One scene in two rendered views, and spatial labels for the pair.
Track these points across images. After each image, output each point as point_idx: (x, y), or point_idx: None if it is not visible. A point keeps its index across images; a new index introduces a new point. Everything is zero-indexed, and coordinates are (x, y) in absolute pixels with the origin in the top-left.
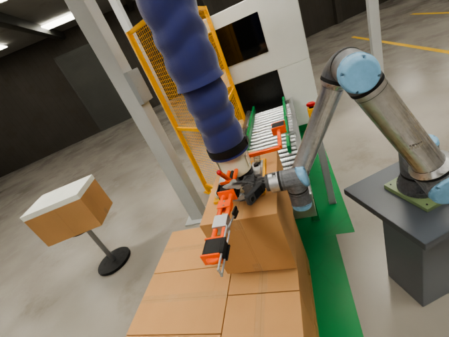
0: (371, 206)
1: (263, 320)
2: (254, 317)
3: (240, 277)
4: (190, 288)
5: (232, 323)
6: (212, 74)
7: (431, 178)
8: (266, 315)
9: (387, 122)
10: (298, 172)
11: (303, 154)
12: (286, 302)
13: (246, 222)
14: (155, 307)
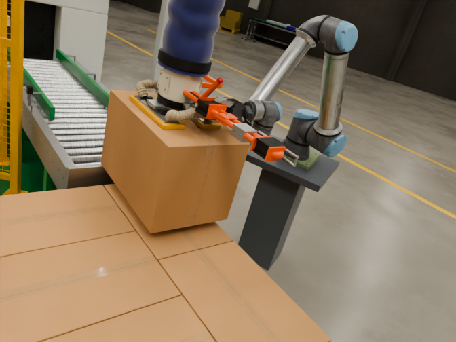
0: (271, 164)
1: (220, 269)
2: (208, 270)
3: (159, 240)
4: (86, 264)
5: (188, 281)
6: None
7: (334, 134)
8: (220, 265)
9: (338, 80)
10: (277, 104)
11: (265, 93)
12: (230, 251)
13: (219, 150)
14: (32, 302)
